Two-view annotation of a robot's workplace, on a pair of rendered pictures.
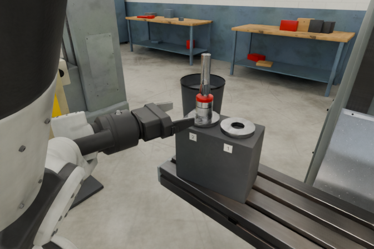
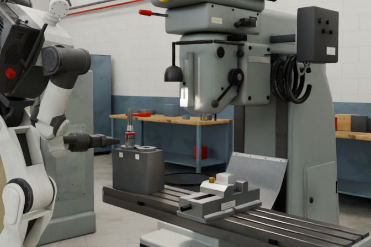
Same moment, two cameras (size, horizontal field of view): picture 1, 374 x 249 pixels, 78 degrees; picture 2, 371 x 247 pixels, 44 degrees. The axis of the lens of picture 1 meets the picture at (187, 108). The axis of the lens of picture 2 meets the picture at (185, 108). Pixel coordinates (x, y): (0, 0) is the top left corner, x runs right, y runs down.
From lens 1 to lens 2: 161 cm
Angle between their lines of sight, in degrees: 24
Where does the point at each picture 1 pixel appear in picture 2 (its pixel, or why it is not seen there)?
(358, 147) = (238, 175)
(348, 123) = (234, 161)
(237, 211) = (142, 196)
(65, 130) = not seen: hidden behind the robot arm
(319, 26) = (363, 124)
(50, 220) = (62, 124)
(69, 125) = not seen: hidden behind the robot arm
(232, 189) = (141, 185)
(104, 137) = (73, 137)
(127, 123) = (84, 135)
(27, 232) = (61, 118)
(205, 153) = (127, 164)
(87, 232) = not seen: outside the picture
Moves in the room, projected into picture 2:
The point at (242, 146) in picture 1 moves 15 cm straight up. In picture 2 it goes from (143, 153) to (143, 119)
